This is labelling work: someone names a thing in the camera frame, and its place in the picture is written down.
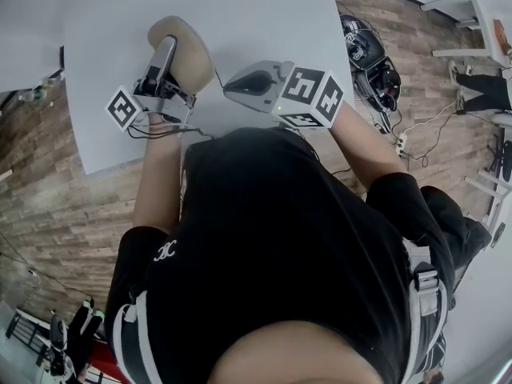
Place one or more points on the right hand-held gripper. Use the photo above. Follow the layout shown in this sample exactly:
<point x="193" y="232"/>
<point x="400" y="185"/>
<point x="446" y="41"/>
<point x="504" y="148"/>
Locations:
<point x="308" y="94"/>

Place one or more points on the black jacket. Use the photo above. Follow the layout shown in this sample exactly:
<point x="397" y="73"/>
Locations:
<point x="476" y="234"/>

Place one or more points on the person's right forearm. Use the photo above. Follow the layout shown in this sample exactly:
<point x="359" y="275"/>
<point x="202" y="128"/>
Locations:
<point x="368" y="150"/>

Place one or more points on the orange flat object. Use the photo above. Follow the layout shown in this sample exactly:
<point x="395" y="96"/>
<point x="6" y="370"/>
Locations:
<point x="499" y="34"/>

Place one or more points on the clear plastic bottle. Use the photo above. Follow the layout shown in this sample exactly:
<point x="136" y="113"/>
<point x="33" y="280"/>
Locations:
<point x="30" y="96"/>

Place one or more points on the grey handheld device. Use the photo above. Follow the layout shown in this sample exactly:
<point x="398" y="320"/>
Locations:
<point x="58" y="330"/>

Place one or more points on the person's left forearm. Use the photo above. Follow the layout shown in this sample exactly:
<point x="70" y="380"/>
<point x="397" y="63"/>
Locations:
<point x="160" y="182"/>

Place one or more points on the white power strip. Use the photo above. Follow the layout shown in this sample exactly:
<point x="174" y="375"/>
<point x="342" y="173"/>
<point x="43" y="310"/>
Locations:
<point x="401" y="143"/>

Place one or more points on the small white side table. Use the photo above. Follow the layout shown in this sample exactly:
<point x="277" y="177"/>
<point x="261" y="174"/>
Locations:
<point x="478" y="14"/>

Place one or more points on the person's black t-shirt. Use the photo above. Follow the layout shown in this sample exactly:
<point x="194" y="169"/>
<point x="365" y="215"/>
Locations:
<point x="280" y="234"/>

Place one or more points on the person's chin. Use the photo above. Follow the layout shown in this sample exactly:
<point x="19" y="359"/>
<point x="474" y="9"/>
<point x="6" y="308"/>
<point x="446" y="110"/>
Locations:
<point x="296" y="358"/>

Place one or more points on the clear plastic container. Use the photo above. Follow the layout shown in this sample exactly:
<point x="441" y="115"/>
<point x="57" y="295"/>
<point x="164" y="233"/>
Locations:
<point x="52" y="82"/>

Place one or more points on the white desk frame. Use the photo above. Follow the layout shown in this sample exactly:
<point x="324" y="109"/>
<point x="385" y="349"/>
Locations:
<point x="496" y="194"/>

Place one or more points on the black equipment pile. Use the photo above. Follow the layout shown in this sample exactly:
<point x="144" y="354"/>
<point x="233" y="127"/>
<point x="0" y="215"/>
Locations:
<point x="372" y="66"/>

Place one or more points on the person's left hand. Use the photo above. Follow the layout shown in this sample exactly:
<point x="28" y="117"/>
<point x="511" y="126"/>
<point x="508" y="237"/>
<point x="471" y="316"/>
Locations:
<point x="156" y="120"/>

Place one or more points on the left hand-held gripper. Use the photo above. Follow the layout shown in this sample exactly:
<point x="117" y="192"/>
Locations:
<point x="124" y="108"/>

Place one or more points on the black metal railing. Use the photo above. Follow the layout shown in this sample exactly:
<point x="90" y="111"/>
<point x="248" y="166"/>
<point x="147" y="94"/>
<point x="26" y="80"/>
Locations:
<point x="26" y="338"/>

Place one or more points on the red floor panel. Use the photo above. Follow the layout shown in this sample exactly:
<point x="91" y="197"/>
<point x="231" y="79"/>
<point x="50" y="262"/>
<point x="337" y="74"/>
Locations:
<point x="104" y="368"/>

